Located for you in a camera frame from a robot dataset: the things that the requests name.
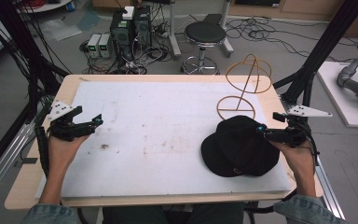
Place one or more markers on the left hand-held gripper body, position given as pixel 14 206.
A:
pixel 63 126

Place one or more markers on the person's dark trousers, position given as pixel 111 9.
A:
pixel 174 214

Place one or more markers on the left denim sleeve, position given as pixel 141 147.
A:
pixel 51 215

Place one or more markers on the person's left hand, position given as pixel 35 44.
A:
pixel 60 154

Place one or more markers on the white floor platform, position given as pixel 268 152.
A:
pixel 341 99

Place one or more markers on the black bucket hat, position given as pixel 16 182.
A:
pixel 239 149

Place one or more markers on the white foam mat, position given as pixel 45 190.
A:
pixel 155 137

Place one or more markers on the black round stool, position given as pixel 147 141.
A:
pixel 204 34

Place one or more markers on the denim sleeve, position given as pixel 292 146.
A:
pixel 307 211
pixel 51 215

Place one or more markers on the black frame stand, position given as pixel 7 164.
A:
pixel 320 53
pixel 21 53

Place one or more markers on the person's right hand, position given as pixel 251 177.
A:
pixel 296 158

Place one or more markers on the right denim sleeve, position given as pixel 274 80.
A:
pixel 307 211

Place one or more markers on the grey power supply unit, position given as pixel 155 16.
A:
pixel 104 46
pixel 93 46

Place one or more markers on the aluminium rail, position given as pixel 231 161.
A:
pixel 3 165
pixel 329 189

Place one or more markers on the black computer tower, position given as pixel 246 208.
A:
pixel 121 34
pixel 143 28

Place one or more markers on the white desk leg frame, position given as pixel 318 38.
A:
pixel 175 31

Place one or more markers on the white round table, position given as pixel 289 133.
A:
pixel 43 5

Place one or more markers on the light wooden table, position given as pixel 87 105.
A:
pixel 28 183

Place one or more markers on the blue tape roll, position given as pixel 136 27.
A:
pixel 70 6

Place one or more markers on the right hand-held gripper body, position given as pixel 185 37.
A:
pixel 293 132

